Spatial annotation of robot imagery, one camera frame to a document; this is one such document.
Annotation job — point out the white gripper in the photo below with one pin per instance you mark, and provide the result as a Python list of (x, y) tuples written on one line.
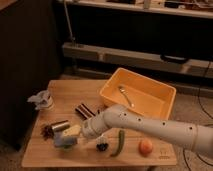
[(91, 128)]

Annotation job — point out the blue sponge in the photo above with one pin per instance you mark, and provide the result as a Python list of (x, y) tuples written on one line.
[(60, 141)]

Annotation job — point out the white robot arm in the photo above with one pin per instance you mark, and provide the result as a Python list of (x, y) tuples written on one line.
[(196, 138)]

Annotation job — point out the yellow plastic tray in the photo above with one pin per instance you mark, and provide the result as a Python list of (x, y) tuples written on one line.
[(151, 98)]

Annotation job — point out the green cup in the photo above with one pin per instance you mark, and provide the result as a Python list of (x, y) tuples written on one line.
[(66, 147)]

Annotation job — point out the metal cup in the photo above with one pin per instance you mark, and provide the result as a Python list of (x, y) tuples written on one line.
[(60, 126)]

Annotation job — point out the wooden table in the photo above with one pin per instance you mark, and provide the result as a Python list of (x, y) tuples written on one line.
[(67, 95)]

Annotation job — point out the brown striped block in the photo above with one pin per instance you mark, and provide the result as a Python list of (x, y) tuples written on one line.
[(84, 111)]

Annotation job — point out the dish brush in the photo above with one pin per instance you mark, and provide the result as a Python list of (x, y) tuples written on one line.
[(102, 143)]

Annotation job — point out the dark grape bunch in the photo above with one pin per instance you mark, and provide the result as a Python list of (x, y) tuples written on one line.
[(47, 132)]

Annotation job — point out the green chili pepper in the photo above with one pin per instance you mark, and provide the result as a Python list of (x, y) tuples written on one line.
[(121, 140)]

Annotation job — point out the metal spoon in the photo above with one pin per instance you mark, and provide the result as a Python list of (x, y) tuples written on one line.
[(123, 92)]

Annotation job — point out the orange fruit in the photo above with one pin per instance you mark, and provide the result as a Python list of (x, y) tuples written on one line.
[(145, 147)]

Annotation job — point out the grey shelf rail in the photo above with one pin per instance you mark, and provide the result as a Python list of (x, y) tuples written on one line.
[(103, 61)]

